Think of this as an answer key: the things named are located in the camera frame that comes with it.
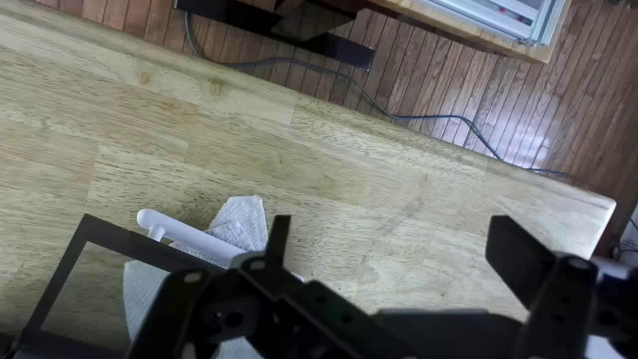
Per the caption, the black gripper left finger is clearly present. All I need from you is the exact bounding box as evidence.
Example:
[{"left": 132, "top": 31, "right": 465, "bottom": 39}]
[{"left": 128, "top": 214, "right": 423, "bottom": 359}]

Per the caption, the light wooden furniture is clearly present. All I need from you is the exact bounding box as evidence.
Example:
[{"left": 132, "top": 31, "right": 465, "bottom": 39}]
[{"left": 365, "top": 0, "right": 575, "bottom": 67}]

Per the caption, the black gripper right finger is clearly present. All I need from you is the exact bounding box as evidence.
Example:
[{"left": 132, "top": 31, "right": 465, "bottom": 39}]
[{"left": 485, "top": 214, "right": 638, "bottom": 359}]

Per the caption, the dark floor cable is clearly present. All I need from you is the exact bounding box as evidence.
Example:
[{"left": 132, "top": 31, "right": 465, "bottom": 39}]
[{"left": 184, "top": 11, "right": 577, "bottom": 180}]

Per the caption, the black metal stand base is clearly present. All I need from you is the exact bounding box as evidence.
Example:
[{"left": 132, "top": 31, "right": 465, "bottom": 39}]
[{"left": 176, "top": 0, "right": 375, "bottom": 71}]

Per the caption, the glass oven door white handle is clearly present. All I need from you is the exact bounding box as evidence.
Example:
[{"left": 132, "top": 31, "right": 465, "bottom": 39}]
[{"left": 0, "top": 208, "right": 250, "bottom": 359}]

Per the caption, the white framed panel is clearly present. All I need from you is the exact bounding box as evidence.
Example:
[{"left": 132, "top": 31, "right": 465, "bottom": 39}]
[{"left": 427, "top": 0, "right": 563, "bottom": 49}]

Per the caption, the white patterned cloth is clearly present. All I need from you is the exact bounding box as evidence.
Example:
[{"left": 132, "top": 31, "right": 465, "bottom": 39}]
[{"left": 122, "top": 194, "right": 272, "bottom": 344}]

